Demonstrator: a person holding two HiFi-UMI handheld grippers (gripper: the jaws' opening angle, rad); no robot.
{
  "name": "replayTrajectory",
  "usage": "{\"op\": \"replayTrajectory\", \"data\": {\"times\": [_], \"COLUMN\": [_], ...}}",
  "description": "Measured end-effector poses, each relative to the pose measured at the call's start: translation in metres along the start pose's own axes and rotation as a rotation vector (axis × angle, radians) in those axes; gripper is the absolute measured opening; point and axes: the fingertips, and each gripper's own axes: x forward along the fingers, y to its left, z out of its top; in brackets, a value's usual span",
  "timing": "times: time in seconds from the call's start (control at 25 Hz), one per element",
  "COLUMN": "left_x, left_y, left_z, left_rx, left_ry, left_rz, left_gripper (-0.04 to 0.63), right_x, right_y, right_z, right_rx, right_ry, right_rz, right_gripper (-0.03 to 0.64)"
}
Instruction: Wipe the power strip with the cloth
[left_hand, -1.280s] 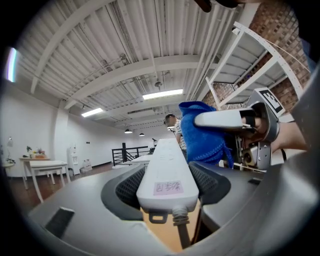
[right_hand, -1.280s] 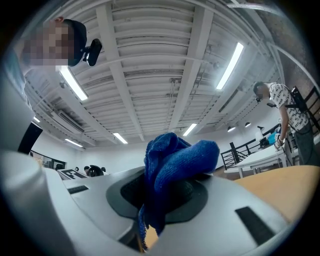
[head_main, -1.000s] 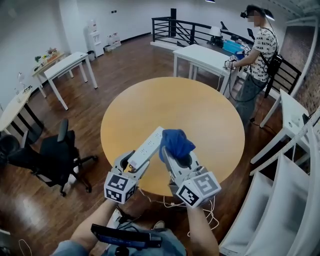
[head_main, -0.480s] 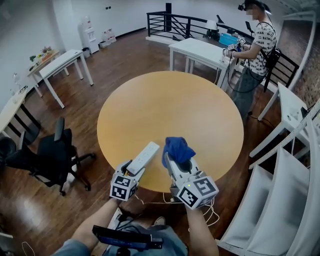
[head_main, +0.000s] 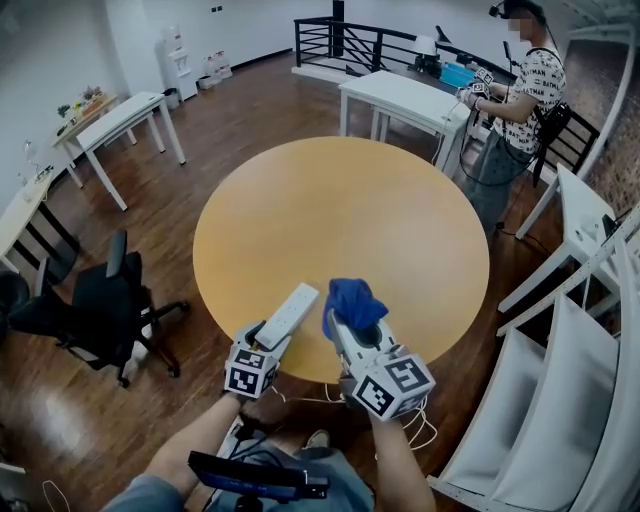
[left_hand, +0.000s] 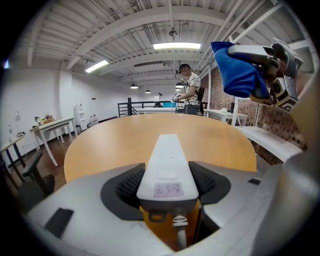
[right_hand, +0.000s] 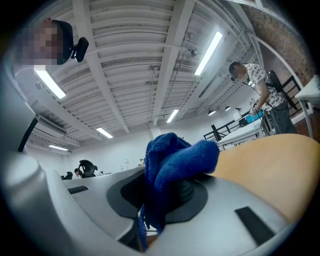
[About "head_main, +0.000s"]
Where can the small wooden side table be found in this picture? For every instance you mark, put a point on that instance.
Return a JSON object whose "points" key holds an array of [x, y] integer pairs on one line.
{"points": [[92, 107]]}

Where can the potted plants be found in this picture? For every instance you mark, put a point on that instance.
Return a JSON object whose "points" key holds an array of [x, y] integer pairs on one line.
{"points": [[85, 97]]}

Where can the white table lamp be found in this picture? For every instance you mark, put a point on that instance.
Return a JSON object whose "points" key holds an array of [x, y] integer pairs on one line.
{"points": [[425, 45]]}

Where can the white water dispenser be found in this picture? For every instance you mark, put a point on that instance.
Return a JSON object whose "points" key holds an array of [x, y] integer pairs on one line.
{"points": [[177, 62]]}

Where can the blue plastic box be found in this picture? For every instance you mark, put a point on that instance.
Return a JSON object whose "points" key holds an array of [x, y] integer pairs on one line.
{"points": [[456, 75]]}

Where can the white desk with black frame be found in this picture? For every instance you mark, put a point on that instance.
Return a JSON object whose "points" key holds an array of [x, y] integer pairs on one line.
{"points": [[22, 212]]}

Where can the person's left forearm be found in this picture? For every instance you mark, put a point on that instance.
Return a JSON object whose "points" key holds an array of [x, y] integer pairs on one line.
{"points": [[192, 442]]}

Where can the person's beige shoe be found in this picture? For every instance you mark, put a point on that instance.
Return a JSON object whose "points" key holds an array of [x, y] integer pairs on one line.
{"points": [[318, 439]]}

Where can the person's grey shorts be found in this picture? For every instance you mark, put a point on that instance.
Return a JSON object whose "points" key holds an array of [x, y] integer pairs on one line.
{"points": [[330, 480]]}

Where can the white shelving unit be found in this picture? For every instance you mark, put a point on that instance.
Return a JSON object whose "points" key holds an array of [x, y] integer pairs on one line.
{"points": [[560, 390]]}

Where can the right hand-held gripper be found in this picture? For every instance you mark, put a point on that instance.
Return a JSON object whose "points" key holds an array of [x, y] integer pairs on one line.
{"points": [[395, 385]]}

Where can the white table with slanted legs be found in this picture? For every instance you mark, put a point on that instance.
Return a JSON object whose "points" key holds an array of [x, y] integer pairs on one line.
{"points": [[575, 220]]}

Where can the white power strip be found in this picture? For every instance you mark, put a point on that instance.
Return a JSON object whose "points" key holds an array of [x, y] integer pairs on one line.
{"points": [[292, 312]]}

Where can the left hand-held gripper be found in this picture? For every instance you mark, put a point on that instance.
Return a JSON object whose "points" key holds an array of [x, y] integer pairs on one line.
{"points": [[244, 376]]}

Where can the black device on chest mount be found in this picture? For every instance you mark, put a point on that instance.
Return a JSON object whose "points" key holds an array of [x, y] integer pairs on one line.
{"points": [[250, 475]]}

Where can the white rectangular table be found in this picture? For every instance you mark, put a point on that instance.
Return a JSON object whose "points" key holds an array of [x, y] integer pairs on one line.
{"points": [[122, 117], [400, 97]]}

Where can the group of clear water jugs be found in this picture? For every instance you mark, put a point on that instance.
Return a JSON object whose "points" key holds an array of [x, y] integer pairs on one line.
{"points": [[217, 67]]}

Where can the black office chair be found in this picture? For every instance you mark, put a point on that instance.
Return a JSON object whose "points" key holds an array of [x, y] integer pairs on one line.
{"points": [[102, 295]]}

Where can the black metal railing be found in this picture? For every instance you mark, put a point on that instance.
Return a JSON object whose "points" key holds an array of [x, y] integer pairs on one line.
{"points": [[360, 42]]}

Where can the person's right forearm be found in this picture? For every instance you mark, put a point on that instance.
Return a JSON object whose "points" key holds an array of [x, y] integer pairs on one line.
{"points": [[402, 465]]}

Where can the black slatted chair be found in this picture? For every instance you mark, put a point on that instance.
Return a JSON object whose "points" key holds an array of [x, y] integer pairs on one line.
{"points": [[580, 135]]}

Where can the blue cloth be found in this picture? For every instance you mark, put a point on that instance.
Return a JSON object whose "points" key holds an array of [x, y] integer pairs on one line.
{"points": [[352, 302]]}

